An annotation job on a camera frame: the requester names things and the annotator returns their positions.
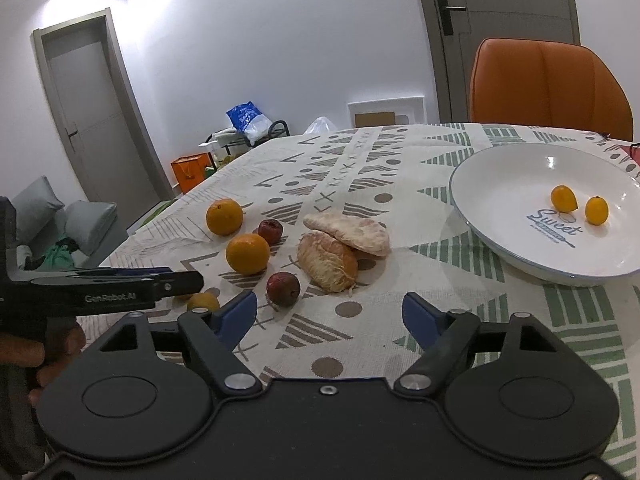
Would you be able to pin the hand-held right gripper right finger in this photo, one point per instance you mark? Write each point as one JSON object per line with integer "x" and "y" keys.
{"x": 420, "y": 317}

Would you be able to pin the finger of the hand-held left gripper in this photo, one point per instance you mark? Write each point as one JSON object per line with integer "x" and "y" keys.
{"x": 180, "y": 285}

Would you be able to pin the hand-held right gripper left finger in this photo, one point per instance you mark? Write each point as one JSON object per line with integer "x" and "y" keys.
{"x": 237, "y": 317}

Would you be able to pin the small yellow-green fruit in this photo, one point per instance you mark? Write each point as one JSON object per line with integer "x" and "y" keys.
{"x": 204, "y": 302}

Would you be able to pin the dark red jujube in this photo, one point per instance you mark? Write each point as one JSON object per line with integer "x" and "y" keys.
{"x": 283, "y": 288}
{"x": 270, "y": 231}

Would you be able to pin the orange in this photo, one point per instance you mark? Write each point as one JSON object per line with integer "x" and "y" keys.
{"x": 247, "y": 253}
{"x": 225, "y": 216}

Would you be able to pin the peeled pomelo piece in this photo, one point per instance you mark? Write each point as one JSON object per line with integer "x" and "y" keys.
{"x": 350, "y": 232}
{"x": 327, "y": 267}

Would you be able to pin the white plate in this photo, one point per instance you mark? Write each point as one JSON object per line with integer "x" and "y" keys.
{"x": 500, "y": 185}

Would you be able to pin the person's left hand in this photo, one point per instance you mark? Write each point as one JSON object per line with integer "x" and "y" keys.
{"x": 55, "y": 372}

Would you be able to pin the green cloth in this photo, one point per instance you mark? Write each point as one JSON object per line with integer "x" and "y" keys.
{"x": 60, "y": 255}

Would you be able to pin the grey cushion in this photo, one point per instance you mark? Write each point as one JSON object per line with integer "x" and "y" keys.
{"x": 90, "y": 222}
{"x": 35, "y": 200}

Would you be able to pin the orange paper bag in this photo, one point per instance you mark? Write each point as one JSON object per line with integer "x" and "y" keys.
{"x": 190, "y": 172}

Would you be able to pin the patterned tablecloth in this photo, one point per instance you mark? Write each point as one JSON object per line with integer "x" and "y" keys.
{"x": 400, "y": 170}

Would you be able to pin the blue plastic bag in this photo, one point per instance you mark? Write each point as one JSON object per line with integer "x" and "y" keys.
{"x": 245, "y": 115}

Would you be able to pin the black metal rack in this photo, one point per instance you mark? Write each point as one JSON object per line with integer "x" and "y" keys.
{"x": 280, "y": 127}

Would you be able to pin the kumquat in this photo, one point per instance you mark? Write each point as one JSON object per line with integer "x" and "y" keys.
{"x": 564, "y": 198}
{"x": 597, "y": 210}

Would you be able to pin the brown cardboard sheet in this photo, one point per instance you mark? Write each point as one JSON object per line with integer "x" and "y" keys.
{"x": 380, "y": 119}

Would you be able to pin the white plastic bag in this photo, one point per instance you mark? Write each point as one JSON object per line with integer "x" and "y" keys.
{"x": 320, "y": 125}

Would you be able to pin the orange leather chair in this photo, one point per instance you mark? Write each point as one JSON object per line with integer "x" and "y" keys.
{"x": 550, "y": 85}

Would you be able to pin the grey door with lock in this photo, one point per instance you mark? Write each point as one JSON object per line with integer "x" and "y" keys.
{"x": 500, "y": 10}

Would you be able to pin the white foam frame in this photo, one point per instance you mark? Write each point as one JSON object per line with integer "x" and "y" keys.
{"x": 385, "y": 105}

